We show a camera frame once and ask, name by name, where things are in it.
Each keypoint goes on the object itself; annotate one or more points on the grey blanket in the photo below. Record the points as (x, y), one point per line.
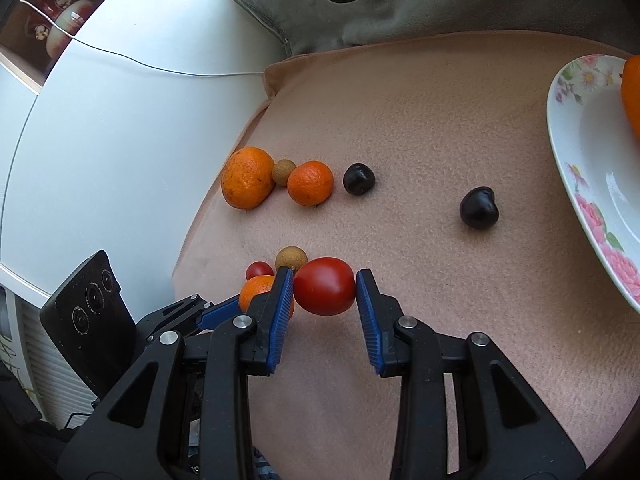
(450, 5)

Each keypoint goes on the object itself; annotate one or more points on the white slatted panel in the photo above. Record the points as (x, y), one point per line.
(50, 360)

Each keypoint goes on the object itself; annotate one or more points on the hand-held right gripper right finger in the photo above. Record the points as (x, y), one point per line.
(367, 310)

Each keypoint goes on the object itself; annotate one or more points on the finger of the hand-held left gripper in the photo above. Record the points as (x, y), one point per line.
(220, 312)

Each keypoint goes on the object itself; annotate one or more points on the large mandarin orange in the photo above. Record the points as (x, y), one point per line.
(247, 177)

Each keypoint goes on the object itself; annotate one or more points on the brown longan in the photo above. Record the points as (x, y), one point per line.
(291, 257)
(284, 172)

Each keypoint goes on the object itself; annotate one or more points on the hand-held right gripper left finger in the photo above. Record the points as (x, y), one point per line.
(280, 310)

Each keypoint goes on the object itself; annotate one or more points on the small red cherry tomato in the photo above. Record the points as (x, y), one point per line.
(259, 270)

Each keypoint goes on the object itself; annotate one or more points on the small mandarin orange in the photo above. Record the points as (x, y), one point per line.
(310, 183)
(252, 291)

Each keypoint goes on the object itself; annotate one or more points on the wooden bookshelf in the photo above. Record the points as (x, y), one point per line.
(60, 20)

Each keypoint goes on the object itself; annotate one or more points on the dark plum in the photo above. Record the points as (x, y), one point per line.
(479, 206)
(359, 178)

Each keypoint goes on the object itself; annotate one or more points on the white floral plate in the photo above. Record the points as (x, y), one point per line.
(590, 160)

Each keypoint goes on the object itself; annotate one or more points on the big smooth orange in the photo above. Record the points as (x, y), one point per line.
(632, 97)

